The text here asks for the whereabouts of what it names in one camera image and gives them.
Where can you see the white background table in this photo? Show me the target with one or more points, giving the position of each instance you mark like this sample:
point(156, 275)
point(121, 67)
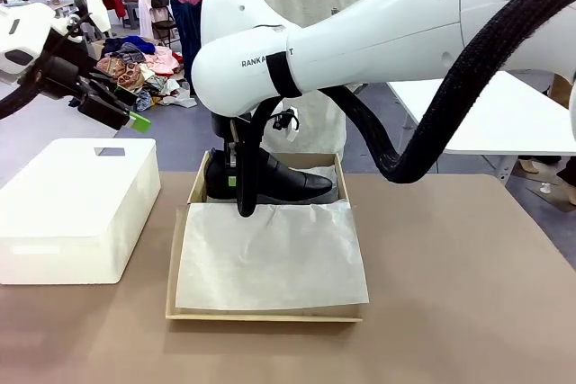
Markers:
point(495, 114)

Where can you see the brown cardboard shoe box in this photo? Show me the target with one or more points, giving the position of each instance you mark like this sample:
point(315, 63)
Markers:
point(173, 267)

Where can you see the folding chair with pink coat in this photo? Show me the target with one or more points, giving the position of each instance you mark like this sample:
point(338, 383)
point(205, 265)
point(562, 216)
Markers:
point(153, 15)

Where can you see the grey wrapping paper sheet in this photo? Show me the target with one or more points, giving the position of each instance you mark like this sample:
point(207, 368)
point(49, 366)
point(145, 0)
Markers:
point(270, 262)

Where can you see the black leather shoe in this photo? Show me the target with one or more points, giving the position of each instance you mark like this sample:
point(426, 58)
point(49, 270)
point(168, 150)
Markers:
point(288, 181)

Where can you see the colourful pile of clothes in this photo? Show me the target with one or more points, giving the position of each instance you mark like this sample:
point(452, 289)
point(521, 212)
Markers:
point(130, 69)

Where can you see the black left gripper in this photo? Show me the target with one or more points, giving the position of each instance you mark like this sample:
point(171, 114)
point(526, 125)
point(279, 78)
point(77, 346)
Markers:
point(60, 74)

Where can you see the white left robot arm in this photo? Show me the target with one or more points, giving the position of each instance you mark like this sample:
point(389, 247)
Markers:
point(22, 29)

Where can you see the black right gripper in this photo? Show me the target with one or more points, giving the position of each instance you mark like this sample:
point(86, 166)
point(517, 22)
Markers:
point(225, 127)

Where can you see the white plastic storage box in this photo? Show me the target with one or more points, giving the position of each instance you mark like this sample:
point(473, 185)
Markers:
point(76, 195)

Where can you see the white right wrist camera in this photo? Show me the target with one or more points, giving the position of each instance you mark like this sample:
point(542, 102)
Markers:
point(288, 123)

